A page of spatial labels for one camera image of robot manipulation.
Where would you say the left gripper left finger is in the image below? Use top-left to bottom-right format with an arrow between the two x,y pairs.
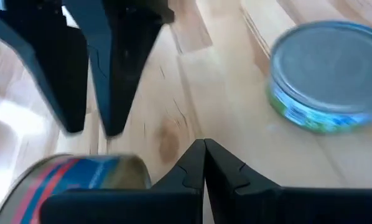
39,138 -> 207,224

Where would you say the Bumble Bee light tuna can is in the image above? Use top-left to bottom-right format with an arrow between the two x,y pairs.
266,20 -> 372,135

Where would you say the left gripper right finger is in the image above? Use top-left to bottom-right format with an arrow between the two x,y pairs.
205,138 -> 372,224

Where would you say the pull-tab tuna can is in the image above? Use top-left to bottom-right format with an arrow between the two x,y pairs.
0,153 -> 152,224

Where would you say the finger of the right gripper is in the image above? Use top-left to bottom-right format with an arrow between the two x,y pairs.
0,7 -> 91,135
63,0 -> 175,138

